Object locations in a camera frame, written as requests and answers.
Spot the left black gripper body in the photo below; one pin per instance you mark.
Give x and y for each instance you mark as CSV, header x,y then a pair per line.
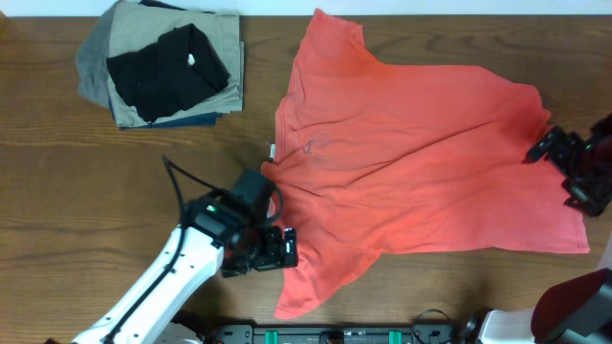
x,y
278,247

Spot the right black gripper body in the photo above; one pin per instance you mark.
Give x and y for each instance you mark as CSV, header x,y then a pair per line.
x,y
559,150

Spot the red t-shirt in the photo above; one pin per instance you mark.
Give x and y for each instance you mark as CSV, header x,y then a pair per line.
x,y
375,158

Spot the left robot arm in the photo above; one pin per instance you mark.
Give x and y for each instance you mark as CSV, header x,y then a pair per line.
x,y
225,231

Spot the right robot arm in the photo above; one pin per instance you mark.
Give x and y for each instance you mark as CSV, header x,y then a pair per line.
x,y
579,310

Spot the navy folded garment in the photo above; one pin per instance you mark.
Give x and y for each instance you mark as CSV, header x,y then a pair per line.
x,y
208,119

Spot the black folded garment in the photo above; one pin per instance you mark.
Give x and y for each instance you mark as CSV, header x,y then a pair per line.
x,y
178,71

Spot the grey folded garment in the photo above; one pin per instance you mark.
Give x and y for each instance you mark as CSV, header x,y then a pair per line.
x,y
91,61

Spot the beige folded garment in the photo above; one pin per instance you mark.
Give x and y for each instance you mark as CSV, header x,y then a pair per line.
x,y
136,26

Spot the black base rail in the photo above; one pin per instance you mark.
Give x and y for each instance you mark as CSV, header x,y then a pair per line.
x,y
421,333

